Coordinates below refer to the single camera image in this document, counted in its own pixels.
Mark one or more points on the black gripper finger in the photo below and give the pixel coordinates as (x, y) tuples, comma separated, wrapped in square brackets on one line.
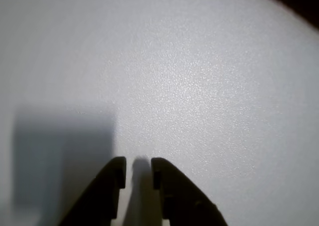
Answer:
[(182, 198), (99, 198)]

